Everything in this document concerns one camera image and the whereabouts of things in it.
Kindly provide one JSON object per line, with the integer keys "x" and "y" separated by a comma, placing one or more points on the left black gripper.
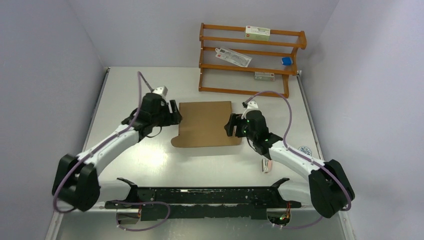
{"x": 172, "y": 118}

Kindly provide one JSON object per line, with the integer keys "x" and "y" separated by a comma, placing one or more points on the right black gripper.
{"x": 235, "y": 118}

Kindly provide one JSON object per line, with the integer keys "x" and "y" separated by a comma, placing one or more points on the brown cardboard box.
{"x": 203, "y": 124}

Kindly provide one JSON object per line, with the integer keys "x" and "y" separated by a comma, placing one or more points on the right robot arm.
{"x": 330, "y": 190}

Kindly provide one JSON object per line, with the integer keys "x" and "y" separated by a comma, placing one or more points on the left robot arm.
{"x": 77, "y": 177}

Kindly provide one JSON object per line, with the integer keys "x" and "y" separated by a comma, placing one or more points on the grey white box lower shelf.
{"x": 264, "y": 76}

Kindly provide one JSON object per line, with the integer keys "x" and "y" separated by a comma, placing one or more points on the green white box top shelf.
{"x": 257, "y": 33}

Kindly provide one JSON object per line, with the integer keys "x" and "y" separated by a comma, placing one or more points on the pink white small device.
{"x": 266, "y": 165}

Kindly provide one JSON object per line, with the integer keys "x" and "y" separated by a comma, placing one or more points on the orange wooden shelf rack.
{"x": 219, "y": 76}

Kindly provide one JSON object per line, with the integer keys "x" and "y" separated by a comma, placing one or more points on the white plastic packet on shelf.
{"x": 233, "y": 57}

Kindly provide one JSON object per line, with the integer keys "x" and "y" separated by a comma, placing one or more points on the blue small object on shelf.
{"x": 287, "y": 61}

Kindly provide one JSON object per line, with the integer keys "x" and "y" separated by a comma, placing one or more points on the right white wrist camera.
{"x": 250, "y": 106}

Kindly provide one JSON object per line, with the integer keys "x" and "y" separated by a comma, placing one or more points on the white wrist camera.
{"x": 161, "y": 90}
{"x": 250, "y": 106}

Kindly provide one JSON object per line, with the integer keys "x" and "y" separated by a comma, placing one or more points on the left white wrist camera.
{"x": 161, "y": 90}

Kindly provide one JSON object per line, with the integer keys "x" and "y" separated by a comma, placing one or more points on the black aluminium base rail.
{"x": 205, "y": 202}

